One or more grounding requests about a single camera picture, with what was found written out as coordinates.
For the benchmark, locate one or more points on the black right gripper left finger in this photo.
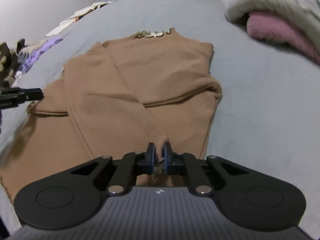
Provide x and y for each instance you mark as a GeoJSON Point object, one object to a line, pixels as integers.
{"type": "Point", "coordinates": [71, 197]}

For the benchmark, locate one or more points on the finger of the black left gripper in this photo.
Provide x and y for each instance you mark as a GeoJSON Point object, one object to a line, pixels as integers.
{"type": "Point", "coordinates": [13, 97]}

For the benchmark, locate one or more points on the brown spotted fleece garment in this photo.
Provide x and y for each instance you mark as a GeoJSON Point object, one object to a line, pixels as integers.
{"type": "Point", "coordinates": [11, 61]}

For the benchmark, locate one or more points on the open white book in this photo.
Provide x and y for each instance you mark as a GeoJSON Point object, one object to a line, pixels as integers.
{"type": "Point", "coordinates": [78, 15]}

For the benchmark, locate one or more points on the purple cloth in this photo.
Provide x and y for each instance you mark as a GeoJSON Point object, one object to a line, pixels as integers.
{"type": "Point", "coordinates": [28, 55]}

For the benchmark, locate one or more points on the grey folded quilt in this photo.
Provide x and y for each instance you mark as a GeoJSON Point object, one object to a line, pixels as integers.
{"type": "Point", "coordinates": [305, 21]}

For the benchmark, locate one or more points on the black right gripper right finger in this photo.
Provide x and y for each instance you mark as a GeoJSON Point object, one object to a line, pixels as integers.
{"type": "Point", "coordinates": [247, 197]}

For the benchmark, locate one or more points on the brown ribbed sweater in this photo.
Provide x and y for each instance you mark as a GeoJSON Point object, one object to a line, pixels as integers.
{"type": "Point", "coordinates": [114, 99]}

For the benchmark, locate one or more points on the pink folded blanket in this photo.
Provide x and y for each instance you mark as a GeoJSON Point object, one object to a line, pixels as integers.
{"type": "Point", "coordinates": [266, 26]}

